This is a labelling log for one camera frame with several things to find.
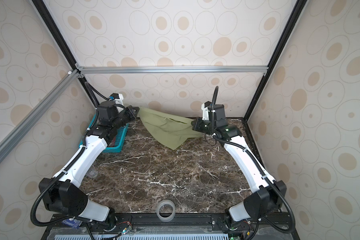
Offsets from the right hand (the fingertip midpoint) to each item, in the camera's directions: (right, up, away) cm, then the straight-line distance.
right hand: (192, 122), depth 76 cm
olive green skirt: (-12, -5, +19) cm, 23 cm away
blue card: (-57, -49, -4) cm, 76 cm away
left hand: (-26, +9, -1) cm, 27 cm away
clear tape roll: (-14, -47, -3) cm, 50 cm away
